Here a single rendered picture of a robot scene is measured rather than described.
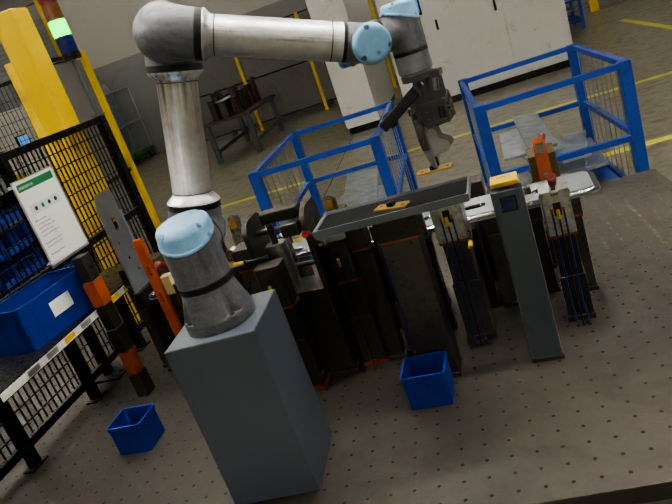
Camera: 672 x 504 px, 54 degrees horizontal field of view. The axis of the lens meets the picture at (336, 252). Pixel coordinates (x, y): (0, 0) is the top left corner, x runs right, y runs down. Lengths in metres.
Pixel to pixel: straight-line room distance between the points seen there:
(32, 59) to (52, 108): 0.18
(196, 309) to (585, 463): 0.80
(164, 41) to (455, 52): 8.51
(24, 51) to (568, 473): 2.27
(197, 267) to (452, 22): 8.52
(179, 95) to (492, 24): 8.45
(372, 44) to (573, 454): 0.87
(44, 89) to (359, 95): 7.35
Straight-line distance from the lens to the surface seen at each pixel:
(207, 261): 1.32
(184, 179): 1.43
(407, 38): 1.43
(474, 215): 1.80
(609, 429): 1.44
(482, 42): 9.69
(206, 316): 1.34
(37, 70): 2.74
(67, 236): 2.49
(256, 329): 1.31
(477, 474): 1.39
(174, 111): 1.42
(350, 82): 9.72
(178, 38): 1.27
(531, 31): 9.77
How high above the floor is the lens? 1.59
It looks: 18 degrees down
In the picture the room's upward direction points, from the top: 20 degrees counter-clockwise
